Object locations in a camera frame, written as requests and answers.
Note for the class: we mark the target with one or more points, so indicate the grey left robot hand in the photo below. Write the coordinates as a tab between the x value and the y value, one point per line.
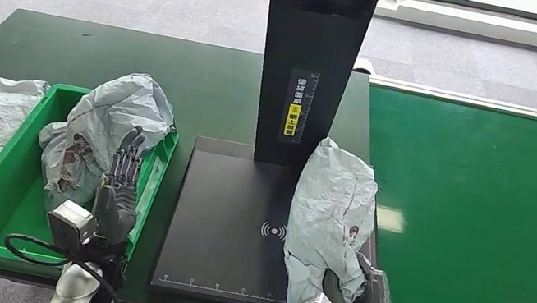
117	212

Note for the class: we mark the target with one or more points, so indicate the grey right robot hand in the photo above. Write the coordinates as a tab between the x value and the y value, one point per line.
374	301

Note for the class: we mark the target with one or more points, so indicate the grey parcel bag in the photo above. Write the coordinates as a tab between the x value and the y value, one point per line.
111	106
332	200

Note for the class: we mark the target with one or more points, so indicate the black inbound scanner machine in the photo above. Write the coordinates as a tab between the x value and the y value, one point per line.
221	230

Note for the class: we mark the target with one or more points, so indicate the green conveyor belt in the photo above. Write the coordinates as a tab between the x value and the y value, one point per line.
484	210

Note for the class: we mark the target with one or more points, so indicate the white conveyor roller end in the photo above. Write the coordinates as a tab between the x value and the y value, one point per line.
363	66

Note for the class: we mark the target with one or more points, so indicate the dark green table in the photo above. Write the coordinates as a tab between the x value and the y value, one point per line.
150	69

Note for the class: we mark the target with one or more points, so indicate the black yellow ruler label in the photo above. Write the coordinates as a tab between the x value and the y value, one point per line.
293	119

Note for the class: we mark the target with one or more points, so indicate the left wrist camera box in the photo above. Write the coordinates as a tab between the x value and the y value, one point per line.
67	225

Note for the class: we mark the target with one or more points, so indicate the aluminium conveyor frame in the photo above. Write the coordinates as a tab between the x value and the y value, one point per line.
476	100

